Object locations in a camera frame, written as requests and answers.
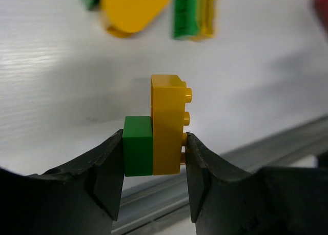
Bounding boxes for yellow long lego brick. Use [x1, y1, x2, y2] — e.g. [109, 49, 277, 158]
[151, 74, 192, 175]

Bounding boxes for yellow rounded lego piece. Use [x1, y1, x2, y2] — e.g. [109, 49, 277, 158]
[99, 0, 170, 38]

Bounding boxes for small green lego brick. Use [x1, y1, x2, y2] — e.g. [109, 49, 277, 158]
[122, 116, 153, 177]

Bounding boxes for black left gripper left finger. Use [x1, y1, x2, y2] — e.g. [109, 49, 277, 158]
[1, 130, 124, 234]

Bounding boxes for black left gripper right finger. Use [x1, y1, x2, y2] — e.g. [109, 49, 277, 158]
[186, 133, 327, 234]

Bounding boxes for green lego plate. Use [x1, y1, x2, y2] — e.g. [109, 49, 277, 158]
[173, 0, 198, 39]

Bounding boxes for yellow striped lego plate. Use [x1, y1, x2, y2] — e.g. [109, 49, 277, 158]
[190, 0, 217, 42]

